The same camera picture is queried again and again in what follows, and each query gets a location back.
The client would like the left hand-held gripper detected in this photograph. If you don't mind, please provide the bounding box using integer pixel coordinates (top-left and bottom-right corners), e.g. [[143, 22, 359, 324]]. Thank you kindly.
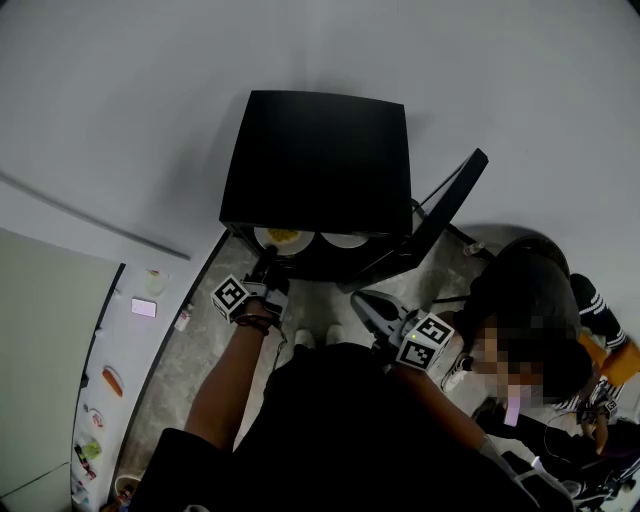
[[210, 244, 291, 325]]

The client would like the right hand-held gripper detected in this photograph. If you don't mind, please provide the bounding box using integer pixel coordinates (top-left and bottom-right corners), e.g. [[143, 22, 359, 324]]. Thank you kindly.
[[350, 289, 456, 372]]

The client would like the white round plate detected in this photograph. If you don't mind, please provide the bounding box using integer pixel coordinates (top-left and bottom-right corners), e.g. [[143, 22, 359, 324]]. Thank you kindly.
[[319, 232, 370, 250], [253, 227, 315, 257]]

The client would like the person's right forearm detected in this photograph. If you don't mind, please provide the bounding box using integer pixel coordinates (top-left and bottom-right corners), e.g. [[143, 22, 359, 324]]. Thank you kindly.
[[392, 364, 489, 451]]

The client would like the person's left forearm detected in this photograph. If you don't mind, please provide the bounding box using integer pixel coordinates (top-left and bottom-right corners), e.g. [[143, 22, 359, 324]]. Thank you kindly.
[[183, 299, 276, 454]]

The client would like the cup with watermelon toy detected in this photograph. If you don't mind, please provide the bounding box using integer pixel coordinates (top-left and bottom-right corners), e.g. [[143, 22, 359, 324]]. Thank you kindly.
[[144, 268, 170, 297]]

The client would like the person's black clothing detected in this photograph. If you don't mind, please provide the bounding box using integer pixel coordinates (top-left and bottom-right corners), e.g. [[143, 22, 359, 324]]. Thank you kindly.
[[129, 342, 576, 512]]

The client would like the white curved ledge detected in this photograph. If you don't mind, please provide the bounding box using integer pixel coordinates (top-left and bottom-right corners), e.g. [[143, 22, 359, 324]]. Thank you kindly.
[[69, 259, 221, 512]]

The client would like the black round chair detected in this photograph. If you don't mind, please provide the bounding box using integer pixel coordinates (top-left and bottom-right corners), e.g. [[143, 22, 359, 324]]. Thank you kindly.
[[499, 234, 571, 276]]

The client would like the red drink can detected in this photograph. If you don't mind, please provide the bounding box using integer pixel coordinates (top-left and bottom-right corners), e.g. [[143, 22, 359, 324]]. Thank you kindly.
[[73, 444, 97, 481]]

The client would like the dark red bracelet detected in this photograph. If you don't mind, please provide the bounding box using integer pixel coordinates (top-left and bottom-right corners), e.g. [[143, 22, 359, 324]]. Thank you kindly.
[[233, 310, 275, 337]]

